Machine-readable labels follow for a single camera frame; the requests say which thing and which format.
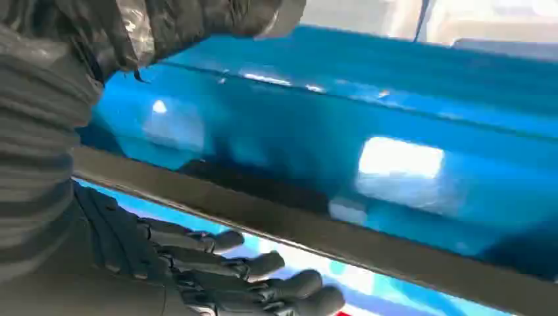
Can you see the ribbed grey right arm sleeve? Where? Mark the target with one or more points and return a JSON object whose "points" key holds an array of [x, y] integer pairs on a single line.
{"points": [[37, 148]]}

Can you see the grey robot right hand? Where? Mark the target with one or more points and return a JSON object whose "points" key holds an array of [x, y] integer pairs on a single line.
{"points": [[205, 22]]}

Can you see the dark grey rail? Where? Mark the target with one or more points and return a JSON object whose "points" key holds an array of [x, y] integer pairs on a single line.
{"points": [[348, 251]]}

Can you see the glossy blue panel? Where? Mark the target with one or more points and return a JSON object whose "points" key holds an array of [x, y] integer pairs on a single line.
{"points": [[296, 131]]}

